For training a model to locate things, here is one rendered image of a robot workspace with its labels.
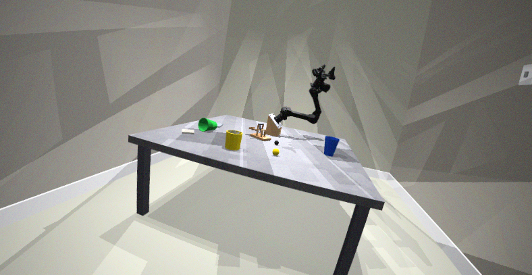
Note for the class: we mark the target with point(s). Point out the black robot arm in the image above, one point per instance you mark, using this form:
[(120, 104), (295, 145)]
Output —
[(312, 118)]

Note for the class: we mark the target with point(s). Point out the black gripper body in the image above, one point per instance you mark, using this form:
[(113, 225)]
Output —
[(321, 77)]

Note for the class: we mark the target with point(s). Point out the blue cup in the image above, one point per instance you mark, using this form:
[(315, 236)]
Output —
[(330, 145)]

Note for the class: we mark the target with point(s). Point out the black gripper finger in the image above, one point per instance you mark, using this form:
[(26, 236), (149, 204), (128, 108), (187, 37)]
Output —
[(332, 71), (320, 70)]

